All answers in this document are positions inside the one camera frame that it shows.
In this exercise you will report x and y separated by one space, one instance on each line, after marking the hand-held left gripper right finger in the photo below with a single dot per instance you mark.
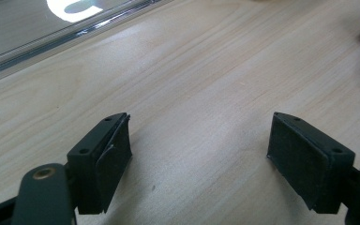
306 162

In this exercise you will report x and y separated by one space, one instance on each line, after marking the metal tray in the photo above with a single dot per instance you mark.
12 31

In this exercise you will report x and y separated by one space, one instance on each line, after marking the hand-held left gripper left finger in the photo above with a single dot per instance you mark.
87 175

